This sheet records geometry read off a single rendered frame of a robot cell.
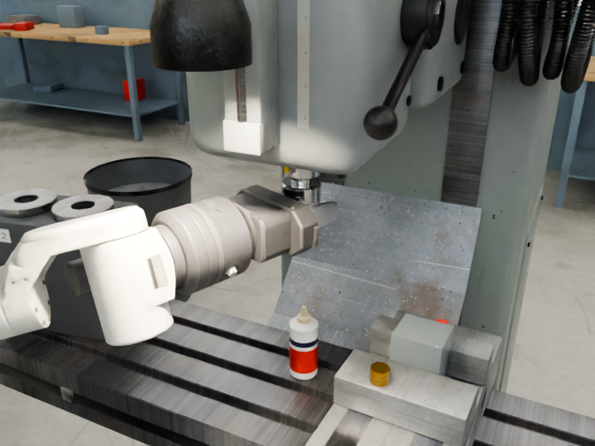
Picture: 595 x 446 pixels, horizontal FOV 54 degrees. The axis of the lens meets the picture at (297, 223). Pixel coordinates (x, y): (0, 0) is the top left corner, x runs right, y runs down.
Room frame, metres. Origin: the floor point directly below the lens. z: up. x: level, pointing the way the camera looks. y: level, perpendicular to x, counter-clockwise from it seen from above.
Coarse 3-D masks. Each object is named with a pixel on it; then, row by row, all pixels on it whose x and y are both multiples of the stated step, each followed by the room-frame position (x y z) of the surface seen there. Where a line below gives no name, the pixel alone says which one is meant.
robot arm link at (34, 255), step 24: (96, 216) 0.50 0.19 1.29; (120, 216) 0.48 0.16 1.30; (144, 216) 0.51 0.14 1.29; (24, 240) 0.47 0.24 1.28; (48, 240) 0.46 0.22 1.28; (72, 240) 0.46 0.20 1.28; (96, 240) 0.47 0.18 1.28; (24, 264) 0.45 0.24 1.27; (48, 264) 0.49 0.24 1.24; (0, 288) 0.44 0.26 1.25; (24, 288) 0.44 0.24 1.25; (24, 312) 0.44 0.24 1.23; (48, 312) 0.47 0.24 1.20
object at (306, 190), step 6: (288, 180) 0.65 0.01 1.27; (312, 180) 0.65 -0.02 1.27; (318, 180) 0.65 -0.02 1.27; (282, 186) 0.64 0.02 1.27; (288, 186) 0.63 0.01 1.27; (294, 186) 0.63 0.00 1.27; (300, 186) 0.63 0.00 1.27; (306, 186) 0.63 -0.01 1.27; (312, 186) 0.63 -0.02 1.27; (318, 186) 0.64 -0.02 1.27; (282, 192) 0.64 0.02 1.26; (288, 192) 0.63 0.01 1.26; (294, 192) 0.62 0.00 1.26; (300, 192) 0.62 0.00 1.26; (306, 192) 0.62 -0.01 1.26; (312, 192) 0.63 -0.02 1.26; (318, 192) 0.63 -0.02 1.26
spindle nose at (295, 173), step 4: (292, 168) 0.63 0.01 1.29; (296, 168) 0.62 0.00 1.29; (284, 172) 0.63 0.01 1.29; (292, 172) 0.63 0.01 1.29; (296, 172) 0.62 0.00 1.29; (300, 172) 0.62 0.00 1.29; (304, 172) 0.62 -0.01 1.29; (308, 172) 0.62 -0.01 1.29; (312, 172) 0.63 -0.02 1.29; (316, 172) 0.63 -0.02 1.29; (288, 176) 0.63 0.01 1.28; (292, 176) 0.63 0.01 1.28; (296, 176) 0.62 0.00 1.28; (300, 176) 0.62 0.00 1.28; (304, 176) 0.62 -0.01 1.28; (308, 176) 0.62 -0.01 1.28; (312, 176) 0.63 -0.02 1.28; (316, 176) 0.63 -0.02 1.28
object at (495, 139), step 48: (480, 0) 0.93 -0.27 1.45; (480, 48) 0.92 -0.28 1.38; (480, 96) 0.92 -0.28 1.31; (528, 96) 0.89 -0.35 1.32; (432, 144) 0.95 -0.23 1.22; (480, 144) 0.91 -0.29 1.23; (528, 144) 0.89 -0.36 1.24; (432, 192) 0.95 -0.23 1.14; (480, 192) 0.91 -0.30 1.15; (528, 192) 0.89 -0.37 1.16; (480, 240) 0.91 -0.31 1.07; (528, 240) 0.98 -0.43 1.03; (480, 288) 0.90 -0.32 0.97
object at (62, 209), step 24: (24, 192) 0.88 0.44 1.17; (48, 192) 0.88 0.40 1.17; (0, 216) 0.81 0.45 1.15; (24, 216) 0.81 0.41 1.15; (48, 216) 0.81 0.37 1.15; (72, 216) 0.78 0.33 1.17; (0, 240) 0.79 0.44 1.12; (0, 264) 0.80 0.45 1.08; (48, 288) 0.78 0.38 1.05; (72, 312) 0.77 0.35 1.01; (96, 312) 0.76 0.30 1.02; (96, 336) 0.76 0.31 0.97
